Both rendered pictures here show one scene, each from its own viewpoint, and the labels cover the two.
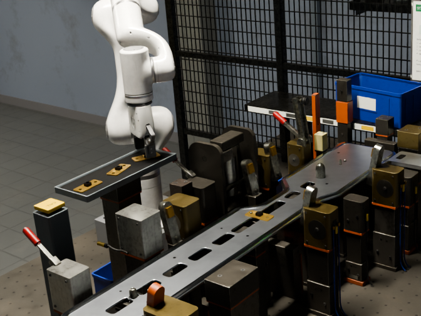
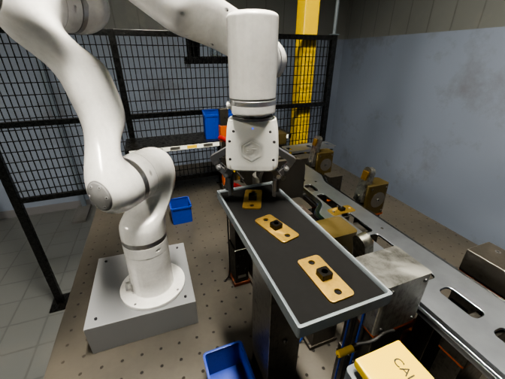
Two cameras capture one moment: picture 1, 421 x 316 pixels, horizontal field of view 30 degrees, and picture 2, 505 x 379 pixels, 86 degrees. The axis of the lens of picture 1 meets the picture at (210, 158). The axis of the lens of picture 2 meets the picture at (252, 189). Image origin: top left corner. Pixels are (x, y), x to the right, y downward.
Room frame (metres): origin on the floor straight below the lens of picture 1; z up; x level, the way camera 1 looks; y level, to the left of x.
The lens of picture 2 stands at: (1.99, 0.65, 1.44)
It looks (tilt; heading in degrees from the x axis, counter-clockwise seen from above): 26 degrees down; 298
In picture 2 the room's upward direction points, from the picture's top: straight up
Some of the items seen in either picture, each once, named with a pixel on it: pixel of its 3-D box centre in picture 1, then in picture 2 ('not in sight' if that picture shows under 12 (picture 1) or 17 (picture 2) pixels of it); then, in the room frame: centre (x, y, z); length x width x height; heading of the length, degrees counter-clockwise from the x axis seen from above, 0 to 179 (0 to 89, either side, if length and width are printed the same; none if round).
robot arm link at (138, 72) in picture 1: (137, 69); (253, 56); (2.23, 0.19, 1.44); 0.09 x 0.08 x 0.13; 97
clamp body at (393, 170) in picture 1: (391, 219); (321, 184); (2.25, -0.56, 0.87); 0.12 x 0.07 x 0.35; 49
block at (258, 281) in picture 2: (127, 242); (275, 320); (2.13, 0.27, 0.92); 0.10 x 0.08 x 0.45; 139
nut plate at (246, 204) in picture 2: (145, 155); (252, 197); (2.23, 0.20, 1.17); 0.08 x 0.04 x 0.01; 114
